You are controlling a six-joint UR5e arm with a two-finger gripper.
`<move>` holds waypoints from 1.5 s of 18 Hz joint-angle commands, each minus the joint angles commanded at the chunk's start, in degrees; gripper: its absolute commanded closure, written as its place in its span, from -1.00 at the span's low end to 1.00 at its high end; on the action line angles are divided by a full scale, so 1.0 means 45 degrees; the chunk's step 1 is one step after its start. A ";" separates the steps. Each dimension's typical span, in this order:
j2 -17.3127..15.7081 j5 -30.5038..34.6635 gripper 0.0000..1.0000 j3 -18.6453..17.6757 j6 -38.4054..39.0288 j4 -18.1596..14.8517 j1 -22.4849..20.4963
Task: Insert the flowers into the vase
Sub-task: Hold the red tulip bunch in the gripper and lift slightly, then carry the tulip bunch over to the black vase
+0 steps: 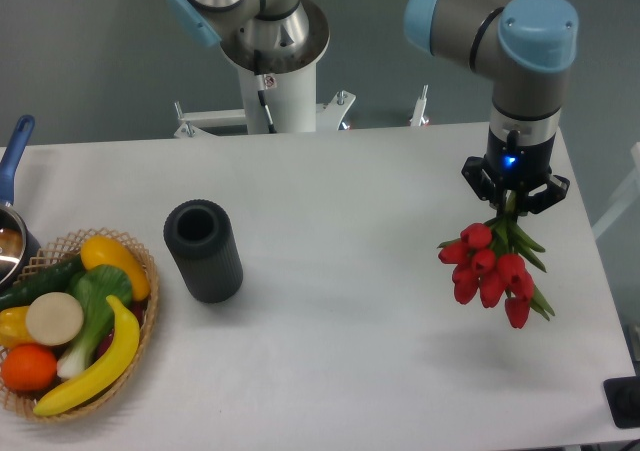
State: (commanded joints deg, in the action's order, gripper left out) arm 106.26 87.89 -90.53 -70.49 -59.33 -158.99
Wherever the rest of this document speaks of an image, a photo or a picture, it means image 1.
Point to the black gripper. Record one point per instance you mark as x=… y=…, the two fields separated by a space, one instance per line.
x=509 y=165

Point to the red tulip bouquet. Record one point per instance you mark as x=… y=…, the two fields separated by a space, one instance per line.
x=491 y=262

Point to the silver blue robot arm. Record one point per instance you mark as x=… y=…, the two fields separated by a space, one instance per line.
x=524 y=47

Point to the dark grey ribbed vase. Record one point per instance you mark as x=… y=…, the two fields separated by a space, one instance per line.
x=199 y=236

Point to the black device at table edge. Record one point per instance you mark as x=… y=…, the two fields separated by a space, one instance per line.
x=622 y=396

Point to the yellow plastic banana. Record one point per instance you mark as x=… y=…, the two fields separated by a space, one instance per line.
x=103 y=372

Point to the green bok choy toy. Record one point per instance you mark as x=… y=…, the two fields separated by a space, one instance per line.
x=91 y=291

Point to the green cucumber toy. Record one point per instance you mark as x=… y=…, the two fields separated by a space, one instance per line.
x=53 y=278

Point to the beige round disc toy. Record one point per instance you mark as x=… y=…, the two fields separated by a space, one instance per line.
x=54 y=319

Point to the orange plastic fruit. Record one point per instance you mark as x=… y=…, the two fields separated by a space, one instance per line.
x=29 y=368

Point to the yellow bell pepper toy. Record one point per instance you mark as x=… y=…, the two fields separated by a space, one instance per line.
x=13 y=329

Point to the woven wicker basket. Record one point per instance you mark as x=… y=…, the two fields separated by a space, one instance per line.
x=23 y=404

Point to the white frame at right edge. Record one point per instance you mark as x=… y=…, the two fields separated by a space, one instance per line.
x=626 y=194

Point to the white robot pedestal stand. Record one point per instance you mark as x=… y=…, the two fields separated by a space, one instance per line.
x=276 y=61

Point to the blue handled saucepan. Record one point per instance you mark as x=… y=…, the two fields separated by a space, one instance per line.
x=18 y=245

